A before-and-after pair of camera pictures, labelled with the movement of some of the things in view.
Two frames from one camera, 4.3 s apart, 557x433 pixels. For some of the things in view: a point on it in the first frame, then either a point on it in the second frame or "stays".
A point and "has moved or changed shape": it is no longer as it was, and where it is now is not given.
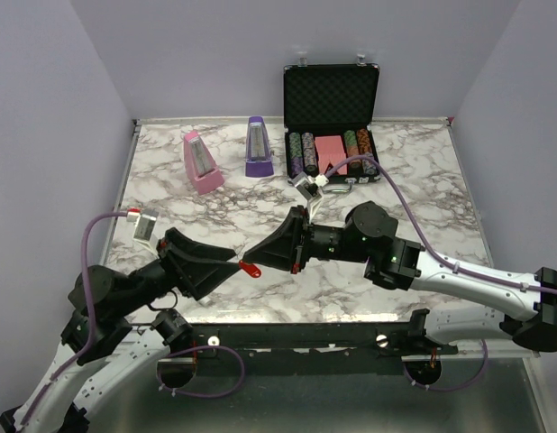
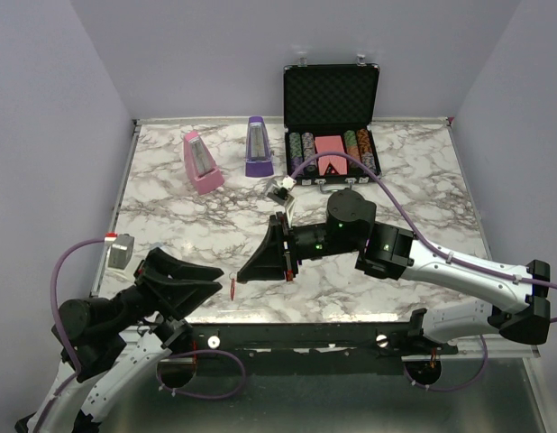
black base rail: (305, 340) stays
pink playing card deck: (331, 150) stays
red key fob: (250, 269) has moved or changed shape
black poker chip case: (329, 112) stays
